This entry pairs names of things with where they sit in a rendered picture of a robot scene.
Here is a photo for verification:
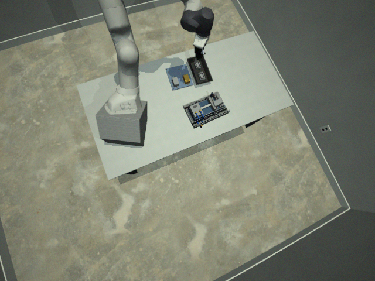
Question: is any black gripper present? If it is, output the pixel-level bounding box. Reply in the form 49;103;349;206
194;47;206;63

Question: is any yellow rectangular block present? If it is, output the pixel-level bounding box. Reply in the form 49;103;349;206
183;74;190;84

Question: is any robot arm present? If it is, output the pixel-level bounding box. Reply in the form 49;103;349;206
98;0;214;115

